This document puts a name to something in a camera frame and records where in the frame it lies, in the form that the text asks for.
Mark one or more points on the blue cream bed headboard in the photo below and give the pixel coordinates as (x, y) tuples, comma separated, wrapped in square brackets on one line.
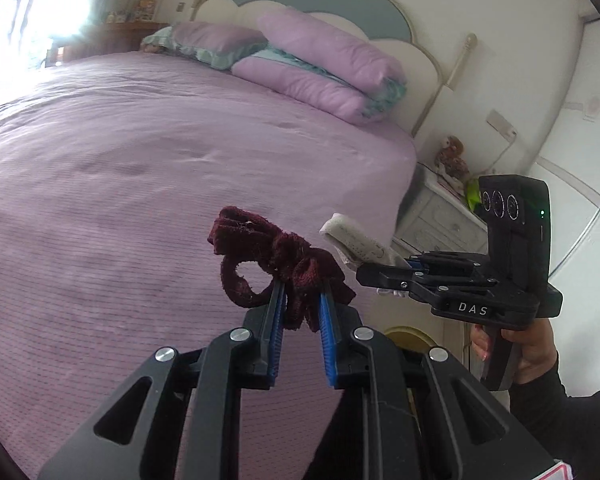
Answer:
[(382, 23)]

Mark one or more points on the person's right hand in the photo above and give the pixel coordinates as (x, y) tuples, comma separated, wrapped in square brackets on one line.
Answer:
[(537, 345)]

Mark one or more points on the white carved bedside cabinet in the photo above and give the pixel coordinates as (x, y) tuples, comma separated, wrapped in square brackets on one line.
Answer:
[(433, 219)]

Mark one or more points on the white wardrobe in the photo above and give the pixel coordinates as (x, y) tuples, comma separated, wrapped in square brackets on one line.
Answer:
[(569, 163)]

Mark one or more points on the grey white pouch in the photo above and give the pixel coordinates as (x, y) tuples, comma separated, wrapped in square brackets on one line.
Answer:
[(355, 247)]

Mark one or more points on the purple dotted bed sheet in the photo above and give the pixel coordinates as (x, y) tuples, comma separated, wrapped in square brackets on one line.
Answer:
[(112, 171)]

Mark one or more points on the person's right forearm black sleeve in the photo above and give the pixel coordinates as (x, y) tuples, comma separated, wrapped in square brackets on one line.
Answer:
[(568, 427)]

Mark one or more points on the colourful box on desk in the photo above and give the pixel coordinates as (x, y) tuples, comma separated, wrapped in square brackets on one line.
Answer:
[(143, 11)]

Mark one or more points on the dark red cloth scrunchie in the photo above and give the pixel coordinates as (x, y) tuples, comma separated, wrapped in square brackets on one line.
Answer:
[(240, 236)]

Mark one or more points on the small brown plush toy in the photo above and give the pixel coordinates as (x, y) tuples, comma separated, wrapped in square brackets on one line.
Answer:
[(450, 158)]

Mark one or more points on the purple pillow with teal frill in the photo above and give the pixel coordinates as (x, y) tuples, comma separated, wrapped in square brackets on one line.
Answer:
[(218, 46)]

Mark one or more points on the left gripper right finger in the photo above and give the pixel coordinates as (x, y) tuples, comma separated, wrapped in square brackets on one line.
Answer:
[(411, 415)]

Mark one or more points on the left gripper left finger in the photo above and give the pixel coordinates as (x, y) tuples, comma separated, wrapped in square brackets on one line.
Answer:
[(178, 414)]

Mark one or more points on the long purple bolster pillow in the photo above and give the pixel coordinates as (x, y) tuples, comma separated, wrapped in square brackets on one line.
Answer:
[(355, 61)]

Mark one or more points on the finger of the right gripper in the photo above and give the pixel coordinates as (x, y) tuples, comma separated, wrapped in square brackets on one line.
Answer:
[(442, 262), (418, 284)]

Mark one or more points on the wooden desk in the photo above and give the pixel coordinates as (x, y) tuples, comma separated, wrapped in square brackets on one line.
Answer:
[(101, 39)]

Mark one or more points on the lower purple pillow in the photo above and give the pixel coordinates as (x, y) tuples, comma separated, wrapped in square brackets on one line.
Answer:
[(283, 73)]

